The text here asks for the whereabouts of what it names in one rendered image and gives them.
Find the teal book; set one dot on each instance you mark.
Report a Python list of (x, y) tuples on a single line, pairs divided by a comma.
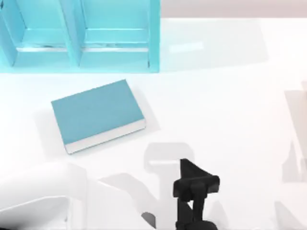
[(96, 115)]

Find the light blue rack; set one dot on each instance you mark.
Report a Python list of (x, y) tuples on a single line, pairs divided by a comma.
[(115, 60)]

